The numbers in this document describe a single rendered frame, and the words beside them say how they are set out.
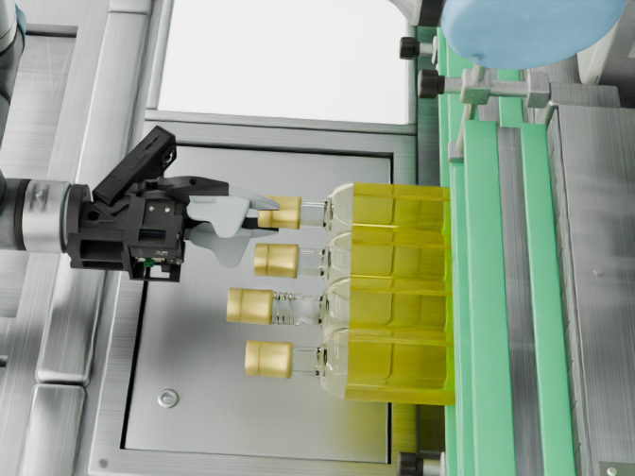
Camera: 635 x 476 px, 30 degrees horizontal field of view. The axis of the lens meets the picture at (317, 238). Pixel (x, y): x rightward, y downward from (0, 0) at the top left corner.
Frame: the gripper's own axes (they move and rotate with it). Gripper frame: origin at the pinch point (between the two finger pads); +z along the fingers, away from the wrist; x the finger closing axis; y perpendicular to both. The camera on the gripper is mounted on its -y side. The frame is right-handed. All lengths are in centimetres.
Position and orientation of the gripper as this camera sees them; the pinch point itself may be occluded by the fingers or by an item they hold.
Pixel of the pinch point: (266, 212)
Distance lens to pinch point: 124.2
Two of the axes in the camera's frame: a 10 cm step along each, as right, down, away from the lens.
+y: -0.4, 8.4, -5.5
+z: 10.0, 0.6, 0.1
